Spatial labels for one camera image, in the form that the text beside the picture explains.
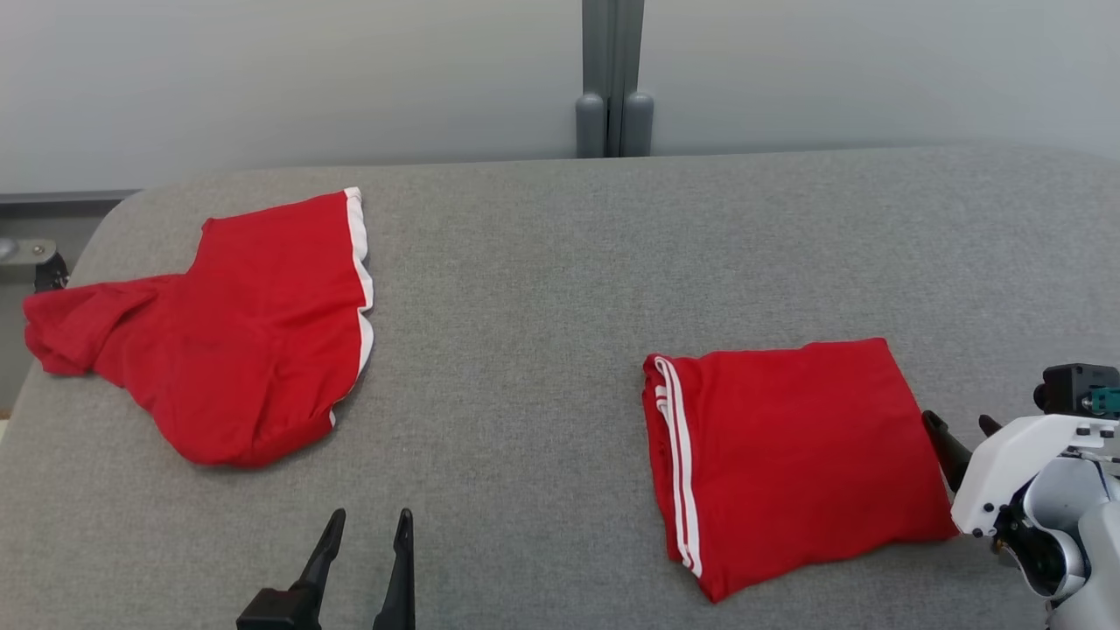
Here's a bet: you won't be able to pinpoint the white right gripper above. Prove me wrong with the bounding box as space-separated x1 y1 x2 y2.
920 409 1120 537

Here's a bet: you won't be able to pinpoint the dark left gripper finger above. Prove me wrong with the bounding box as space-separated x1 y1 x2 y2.
373 507 417 630
236 507 347 630

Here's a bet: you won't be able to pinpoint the red jersey with white sleeves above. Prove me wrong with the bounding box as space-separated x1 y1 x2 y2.
640 337 961 606

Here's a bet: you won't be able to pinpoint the red shorts with white trim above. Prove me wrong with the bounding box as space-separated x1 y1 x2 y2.
23 185 377 470

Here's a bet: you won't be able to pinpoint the small black floor object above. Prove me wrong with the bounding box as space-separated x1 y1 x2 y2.
32 251 70 293

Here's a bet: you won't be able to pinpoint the silver metal bracket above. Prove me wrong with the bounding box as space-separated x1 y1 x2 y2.
0 237 59 284

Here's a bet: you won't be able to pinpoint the grey wall rail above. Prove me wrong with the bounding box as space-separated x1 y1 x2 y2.
0 189 143 221

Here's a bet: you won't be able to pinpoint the grey double partition post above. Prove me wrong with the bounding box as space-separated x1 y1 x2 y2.
574 0 655 160

